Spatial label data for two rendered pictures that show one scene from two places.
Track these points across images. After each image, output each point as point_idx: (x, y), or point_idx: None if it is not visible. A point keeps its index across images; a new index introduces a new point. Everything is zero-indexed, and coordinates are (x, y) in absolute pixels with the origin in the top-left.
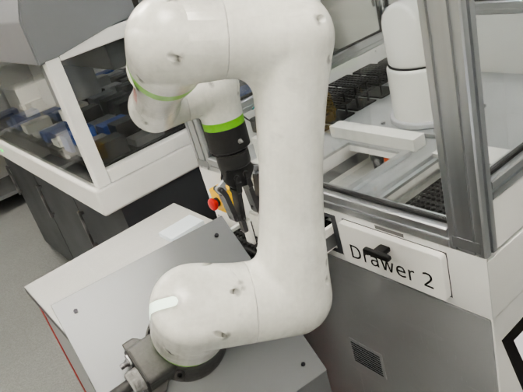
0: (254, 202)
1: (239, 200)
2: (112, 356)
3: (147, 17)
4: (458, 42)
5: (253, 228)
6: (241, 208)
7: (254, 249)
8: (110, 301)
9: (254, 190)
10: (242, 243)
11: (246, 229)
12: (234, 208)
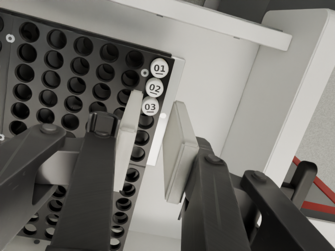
0: (108, 164)
1: (240, 241)
2: None
3: None
4: None
5: (48, 204)
6: (222, 196)
7: (147, 129)
8: None
9: (65, 213)
10: (132, 183)
11: (198, 140)
12: (283, 221)
